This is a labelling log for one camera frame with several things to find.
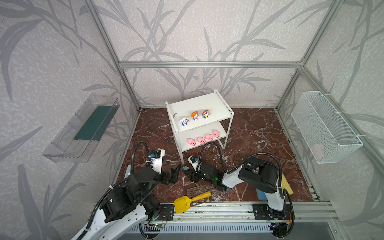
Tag pink pig toy pair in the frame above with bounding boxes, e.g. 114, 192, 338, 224
197, 137, 206, 144
188, 139, 196, 147

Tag white blue small figurine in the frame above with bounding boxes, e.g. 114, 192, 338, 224
180, 117, 189, 127

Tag orange blue cat figurine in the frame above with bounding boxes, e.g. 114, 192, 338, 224
191, 111, 200, 121

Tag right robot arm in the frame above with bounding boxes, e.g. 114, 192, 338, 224
184, 153, 285, 213

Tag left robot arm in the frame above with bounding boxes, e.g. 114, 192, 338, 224
73, 165, 182, 240

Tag white two-tier shelf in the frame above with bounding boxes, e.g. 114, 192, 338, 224
166, 90, 234, 163

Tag brown slotted spatula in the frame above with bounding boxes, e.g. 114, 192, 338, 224
187, 186, 218, 199

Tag yellow toy shovel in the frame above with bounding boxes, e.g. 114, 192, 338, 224
174, 192, 211, 214

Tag light blue round object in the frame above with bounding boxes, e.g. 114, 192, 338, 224
124, 165, 131, 178

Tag green circuit board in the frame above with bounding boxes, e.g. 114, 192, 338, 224
145, 223, 167, 232

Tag blue sponge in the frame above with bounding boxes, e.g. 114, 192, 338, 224
257, 189, 267, 201

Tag yellow sponge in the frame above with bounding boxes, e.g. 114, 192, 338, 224
282, 175, 294, 195

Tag pink toy in basket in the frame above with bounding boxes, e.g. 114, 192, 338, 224
312, 144, 325, 159

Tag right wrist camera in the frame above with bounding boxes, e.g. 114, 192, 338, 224
188, 155, 202, 173

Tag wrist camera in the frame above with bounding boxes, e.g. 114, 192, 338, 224
146, 149, 165, 174
188, 155, 202, 173

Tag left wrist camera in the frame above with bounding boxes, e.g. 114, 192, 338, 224
146, 149, 165, 174

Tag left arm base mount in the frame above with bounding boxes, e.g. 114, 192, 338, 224
143, 195, 175, 221

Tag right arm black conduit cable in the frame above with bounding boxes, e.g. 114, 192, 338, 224
199, 141, 296, 217

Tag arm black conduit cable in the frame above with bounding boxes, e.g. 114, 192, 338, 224
199, 141, 296, 217
74, 140, 151, 240

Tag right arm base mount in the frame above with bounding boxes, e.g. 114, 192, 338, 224
252, 203, 296, 222

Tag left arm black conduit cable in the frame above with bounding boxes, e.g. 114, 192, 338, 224
74, 140, 151, 240

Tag clear plastic wall bin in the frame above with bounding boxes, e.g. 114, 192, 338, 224
43, 94, 120, 163

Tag aluminium front rail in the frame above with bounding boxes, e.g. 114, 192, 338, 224
160, 202, 340, 224

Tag white wire mesh basket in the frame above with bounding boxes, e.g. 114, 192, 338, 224
291, 91, 364, 164

